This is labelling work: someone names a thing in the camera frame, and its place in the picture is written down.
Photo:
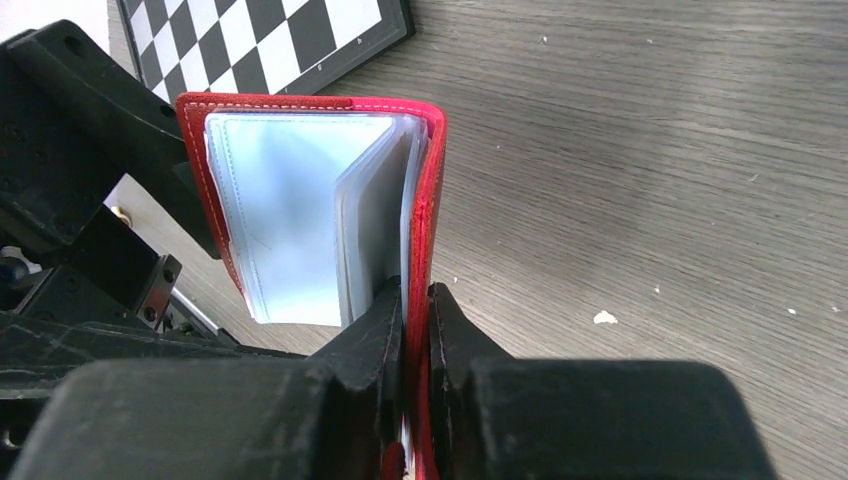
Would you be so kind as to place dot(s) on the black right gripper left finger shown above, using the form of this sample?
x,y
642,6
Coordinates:
x,y
93,402

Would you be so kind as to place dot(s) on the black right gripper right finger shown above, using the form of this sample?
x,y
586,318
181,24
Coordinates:
x,y
495,416

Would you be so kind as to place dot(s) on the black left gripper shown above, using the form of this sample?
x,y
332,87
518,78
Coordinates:
x,y
73,124

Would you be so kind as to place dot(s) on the red leather card holder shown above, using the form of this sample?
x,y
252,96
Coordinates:
x,y
324,211

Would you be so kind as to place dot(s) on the small beige chess piece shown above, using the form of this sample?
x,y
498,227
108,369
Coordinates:
x,y
122,215

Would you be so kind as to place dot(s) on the black white chessboard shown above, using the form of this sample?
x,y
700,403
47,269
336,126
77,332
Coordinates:
x,y
295,47

